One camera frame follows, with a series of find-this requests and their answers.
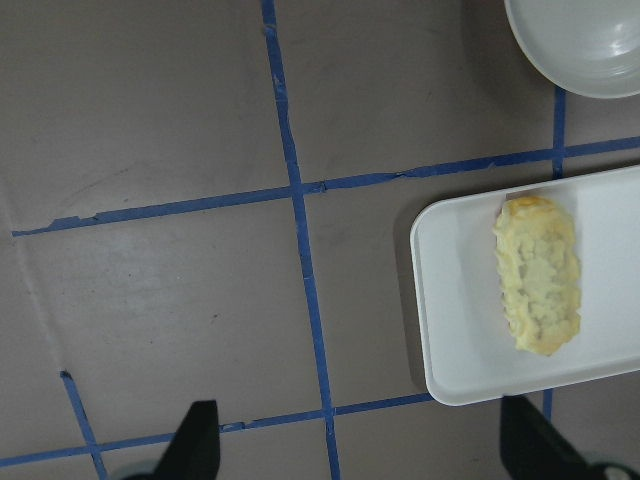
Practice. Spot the white shallow dish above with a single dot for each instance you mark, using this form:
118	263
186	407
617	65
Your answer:
590	48

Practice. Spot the white rectangular tray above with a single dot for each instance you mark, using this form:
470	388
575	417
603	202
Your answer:
468	353

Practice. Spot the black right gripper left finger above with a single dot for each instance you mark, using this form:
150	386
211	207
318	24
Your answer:
194	451

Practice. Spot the yellow bread loaf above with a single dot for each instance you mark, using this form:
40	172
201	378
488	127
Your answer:
539	273

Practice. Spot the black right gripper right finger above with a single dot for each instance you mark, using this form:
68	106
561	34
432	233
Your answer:
531	448

